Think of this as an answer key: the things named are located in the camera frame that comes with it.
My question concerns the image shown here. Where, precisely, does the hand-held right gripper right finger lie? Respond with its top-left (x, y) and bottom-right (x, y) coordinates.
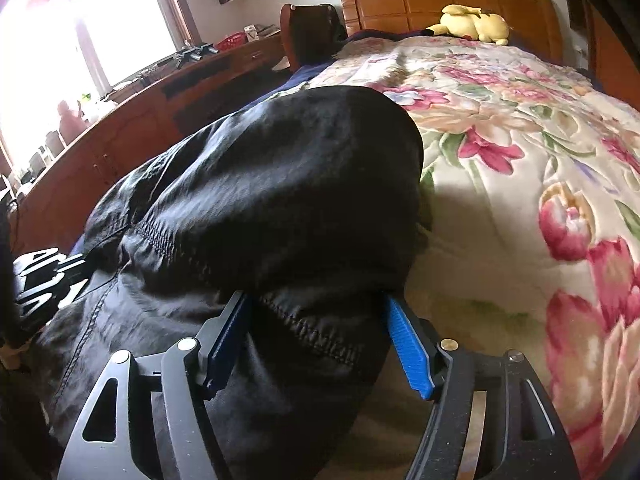
top-left (385, 294), bottom-right (581, 480)

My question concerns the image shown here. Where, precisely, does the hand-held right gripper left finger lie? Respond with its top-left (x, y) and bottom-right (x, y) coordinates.
top-left (56, 290), bottom-right (251, 480)

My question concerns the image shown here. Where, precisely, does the wooden side cabinet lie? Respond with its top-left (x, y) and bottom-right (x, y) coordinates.
top-left (9, 35), bottom-right (292, 257)

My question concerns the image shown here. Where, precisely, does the floral blanket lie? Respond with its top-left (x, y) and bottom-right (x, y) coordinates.
top-left (305, 35), bottom-right (640, 480)

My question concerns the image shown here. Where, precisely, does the wooden wardrobe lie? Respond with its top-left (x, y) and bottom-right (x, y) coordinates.
top-left (562, 0), bottom-right (640, 97)

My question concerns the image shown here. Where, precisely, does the yellow plush toy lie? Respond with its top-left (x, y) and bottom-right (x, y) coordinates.
top-left (425, 4), bottom-right (511, 46)

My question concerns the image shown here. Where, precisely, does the dark grey jacket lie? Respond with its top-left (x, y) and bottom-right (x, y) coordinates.
top-left (37, 86), bottom-right (427, 480)

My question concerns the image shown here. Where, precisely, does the red basket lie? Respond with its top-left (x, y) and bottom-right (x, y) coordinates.
top-left (215, 32), bottom-right (250, 52)

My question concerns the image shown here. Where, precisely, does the dark blue bedsheet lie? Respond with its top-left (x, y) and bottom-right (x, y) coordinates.
top-left (289, 60), bottom-right (337, 88)

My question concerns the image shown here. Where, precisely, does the window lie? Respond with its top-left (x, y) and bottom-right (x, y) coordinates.
top-left (0, 0), bottom-right (202, 173)

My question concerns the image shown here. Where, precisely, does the white box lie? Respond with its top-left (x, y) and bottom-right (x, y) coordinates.
top-left (244, 24), bottom-right (281, 42)

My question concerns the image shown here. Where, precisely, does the dark wooden chair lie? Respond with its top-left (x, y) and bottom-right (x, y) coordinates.
top-left (280, 3), bottom-right (347, 72)

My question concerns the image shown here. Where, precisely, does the wooden bed headboard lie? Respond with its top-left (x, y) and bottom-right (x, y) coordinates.
top-left (340, 0), bottom-right (564, 64)

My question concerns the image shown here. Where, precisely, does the black tool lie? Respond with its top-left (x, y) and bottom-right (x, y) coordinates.
top-left (175, 44), bottom-right (220, 69)

